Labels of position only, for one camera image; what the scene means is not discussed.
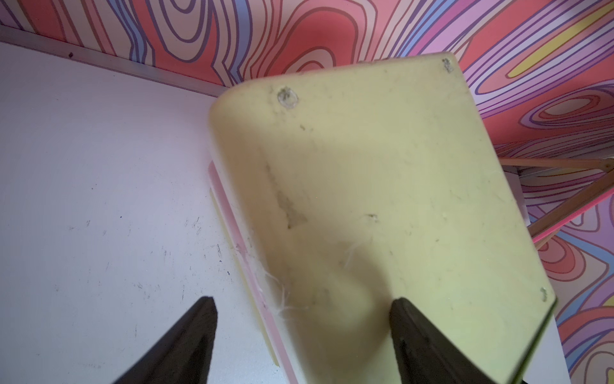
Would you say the yellow green drawer cabinet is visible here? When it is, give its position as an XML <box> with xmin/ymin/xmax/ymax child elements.
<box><xmin>209</xmin><ymin>53</ymin><xmax>556</xmax><ymax>383</ymax></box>

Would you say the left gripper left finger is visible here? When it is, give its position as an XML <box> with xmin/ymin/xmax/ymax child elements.
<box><xmin>116</xmin><ymin>297</ymin><xmax>217</xmax><ymax>384</ymax></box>

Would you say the wooden easel stand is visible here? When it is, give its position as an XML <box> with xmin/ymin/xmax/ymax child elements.
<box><xmin>499</xmin><ymin>158</ymin><xmax>613</xmax><ymax>249</ymax></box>

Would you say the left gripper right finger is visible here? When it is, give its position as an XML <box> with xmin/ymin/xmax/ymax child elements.
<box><xmin>390</xmin><ymin>298</ymin><xmax>492</xmax><ymax>384</ymax></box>

